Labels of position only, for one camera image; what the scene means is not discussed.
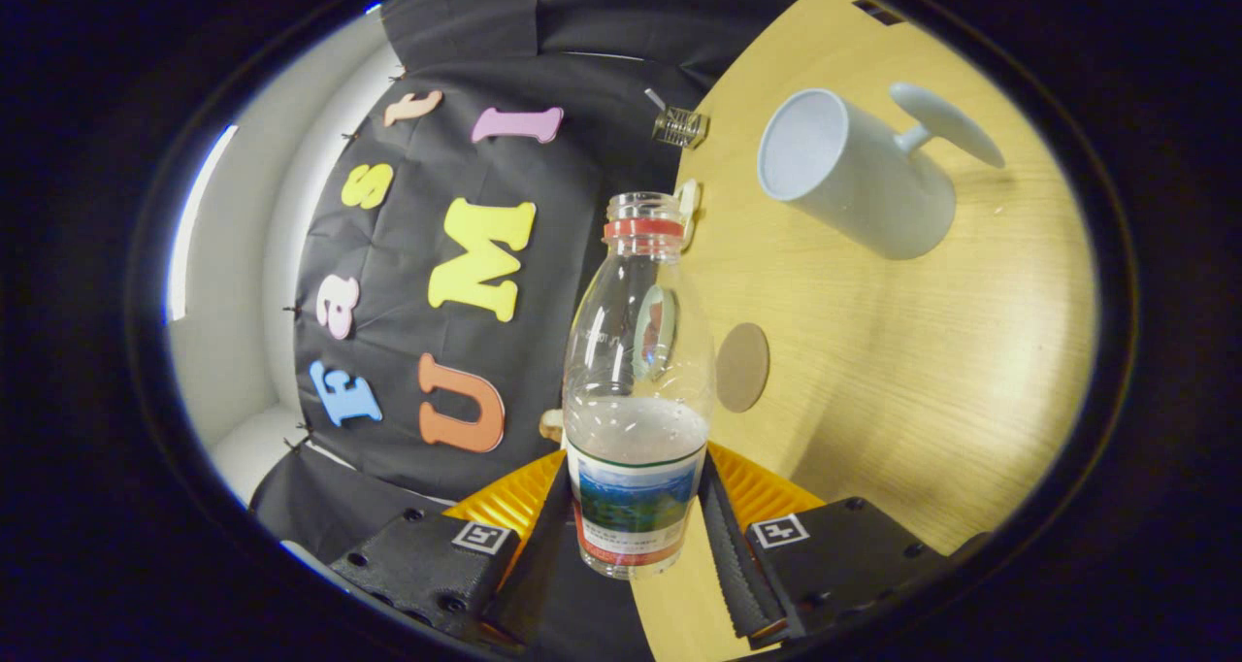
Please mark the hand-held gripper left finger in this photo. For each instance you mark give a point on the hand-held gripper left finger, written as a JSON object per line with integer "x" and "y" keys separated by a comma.
{"x": 519, "y": 594}

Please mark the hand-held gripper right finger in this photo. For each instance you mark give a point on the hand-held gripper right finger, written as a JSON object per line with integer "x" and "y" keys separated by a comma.
{"x": 747, "y": 584}

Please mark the clear plastic juice bottle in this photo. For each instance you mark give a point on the clear plastic juice bottle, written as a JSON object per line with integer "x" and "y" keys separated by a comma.
{"x": 636, "y": 448}

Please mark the round brown coaster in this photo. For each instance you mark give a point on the round brown coaster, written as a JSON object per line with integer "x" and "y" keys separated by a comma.
{"x": 742, "y": 368}

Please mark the white cup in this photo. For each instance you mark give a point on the white cup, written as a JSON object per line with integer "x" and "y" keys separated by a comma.
{"x": 864, "y": 182}

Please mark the white toaster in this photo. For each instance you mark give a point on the white toaster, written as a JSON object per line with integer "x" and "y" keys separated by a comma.
{"x": 552, "y": 426}

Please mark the wooden table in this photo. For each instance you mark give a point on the wooden table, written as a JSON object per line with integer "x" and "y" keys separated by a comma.
{"x": 922, "y": 371}

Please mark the large ceiling light panel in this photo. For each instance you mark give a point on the large ceiling light panel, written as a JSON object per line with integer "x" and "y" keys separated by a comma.
{"x": 199, "y": 225}

